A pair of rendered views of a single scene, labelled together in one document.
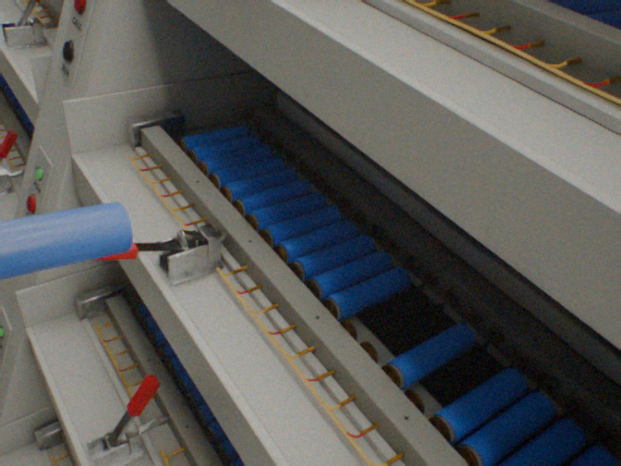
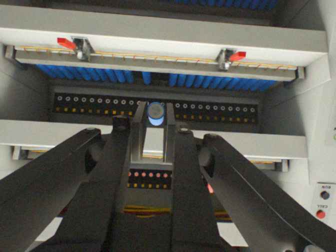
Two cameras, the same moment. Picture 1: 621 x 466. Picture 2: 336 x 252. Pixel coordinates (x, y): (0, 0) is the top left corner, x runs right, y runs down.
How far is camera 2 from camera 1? 0.27 m
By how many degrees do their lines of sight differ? 50
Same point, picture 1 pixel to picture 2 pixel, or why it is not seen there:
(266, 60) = not seen: hidden behind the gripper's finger
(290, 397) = (157, 49)
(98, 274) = not seen: outside the picture
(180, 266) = (222, 56)
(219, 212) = (229, 74)
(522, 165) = not seen: hidden behind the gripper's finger
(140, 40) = (304, 112)
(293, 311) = (177, 68)
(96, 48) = (319, 106)
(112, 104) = (311, 83)
